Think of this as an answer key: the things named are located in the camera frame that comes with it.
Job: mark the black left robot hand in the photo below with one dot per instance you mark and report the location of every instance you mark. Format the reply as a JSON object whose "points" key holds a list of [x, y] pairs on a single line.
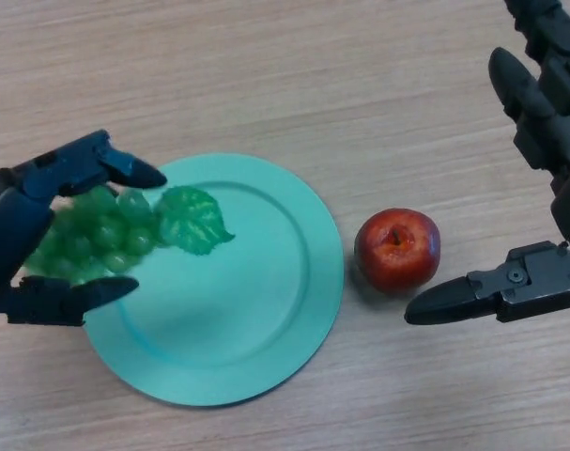
{"points": [[12, 221]]}

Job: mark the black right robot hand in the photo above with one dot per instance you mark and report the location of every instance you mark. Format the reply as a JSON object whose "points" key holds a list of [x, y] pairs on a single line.
{"points": [[543, 279]]}

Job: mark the green grapes bunch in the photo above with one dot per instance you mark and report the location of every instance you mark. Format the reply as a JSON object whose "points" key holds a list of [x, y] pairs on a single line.
{"points": [[106, 225]]}

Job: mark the teal round plate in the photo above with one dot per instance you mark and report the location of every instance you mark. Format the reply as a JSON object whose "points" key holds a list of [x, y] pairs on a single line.
{"points": [[242, 305]]}

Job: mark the red apple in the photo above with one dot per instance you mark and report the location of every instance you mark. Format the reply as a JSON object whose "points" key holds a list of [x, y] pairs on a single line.
{"points": [[397, 256]]}

